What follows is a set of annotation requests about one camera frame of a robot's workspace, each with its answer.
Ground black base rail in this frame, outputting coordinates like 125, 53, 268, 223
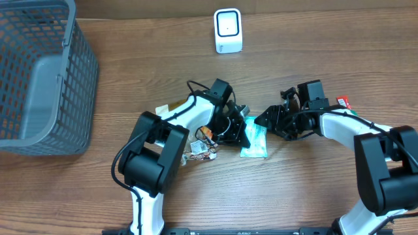
101, 227, 394, 235

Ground red snack bar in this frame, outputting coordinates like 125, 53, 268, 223
336, 95, 352, 110

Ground white snack wrapper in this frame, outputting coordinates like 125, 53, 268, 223
169, 97, 218, 165

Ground grey plastic mesh basket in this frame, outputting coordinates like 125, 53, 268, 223
1, 0, 99, 156

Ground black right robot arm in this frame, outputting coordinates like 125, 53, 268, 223
255, 80, 417, 235

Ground white barcode scanner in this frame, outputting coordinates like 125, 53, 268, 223
214, 8, 243, 54

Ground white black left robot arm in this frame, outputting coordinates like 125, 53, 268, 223
111, 79, 251, 234

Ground orange white snack packet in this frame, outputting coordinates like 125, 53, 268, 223
200, 126, 213, 139

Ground teal tissue packet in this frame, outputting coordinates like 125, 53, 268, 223
240, 116, 268, 158

